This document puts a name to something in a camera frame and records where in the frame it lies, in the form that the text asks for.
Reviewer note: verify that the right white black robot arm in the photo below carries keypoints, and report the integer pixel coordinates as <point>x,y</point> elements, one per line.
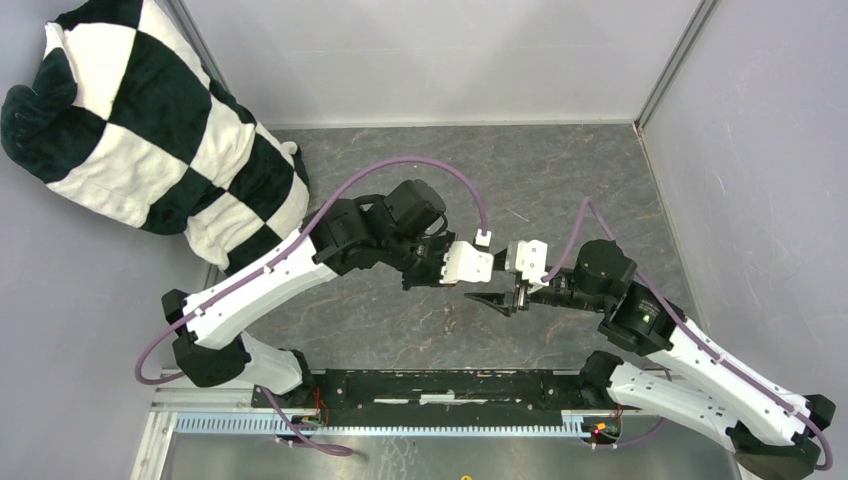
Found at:
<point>771,432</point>

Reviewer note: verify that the right aluminium corner post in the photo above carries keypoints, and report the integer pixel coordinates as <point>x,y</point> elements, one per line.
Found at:
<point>693,30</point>

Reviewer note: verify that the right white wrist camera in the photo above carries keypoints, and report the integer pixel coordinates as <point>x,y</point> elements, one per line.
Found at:
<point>528,260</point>

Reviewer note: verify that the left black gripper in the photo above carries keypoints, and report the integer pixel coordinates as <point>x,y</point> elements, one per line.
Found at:
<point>442,244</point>

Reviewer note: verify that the black white checkered blanket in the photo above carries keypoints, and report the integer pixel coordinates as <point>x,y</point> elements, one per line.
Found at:
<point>123,119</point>

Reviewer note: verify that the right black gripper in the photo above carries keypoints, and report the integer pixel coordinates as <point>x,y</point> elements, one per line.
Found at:
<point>497,301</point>

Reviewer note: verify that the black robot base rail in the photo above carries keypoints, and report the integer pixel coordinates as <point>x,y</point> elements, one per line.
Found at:
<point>447,397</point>

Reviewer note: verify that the aluminium corner post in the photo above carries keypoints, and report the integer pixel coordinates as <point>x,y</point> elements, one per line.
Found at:
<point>693,30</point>
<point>180,14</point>

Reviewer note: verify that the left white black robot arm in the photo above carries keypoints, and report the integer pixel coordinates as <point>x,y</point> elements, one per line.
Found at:
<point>405,230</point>

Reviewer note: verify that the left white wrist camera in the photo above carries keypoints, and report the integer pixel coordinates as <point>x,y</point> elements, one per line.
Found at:
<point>469,262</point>

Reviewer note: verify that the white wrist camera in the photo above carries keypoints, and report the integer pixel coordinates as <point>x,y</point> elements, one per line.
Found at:
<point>528,260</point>
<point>469,262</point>

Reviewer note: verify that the left aluminium corner post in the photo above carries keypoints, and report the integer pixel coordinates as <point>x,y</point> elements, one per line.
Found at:
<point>180,14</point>

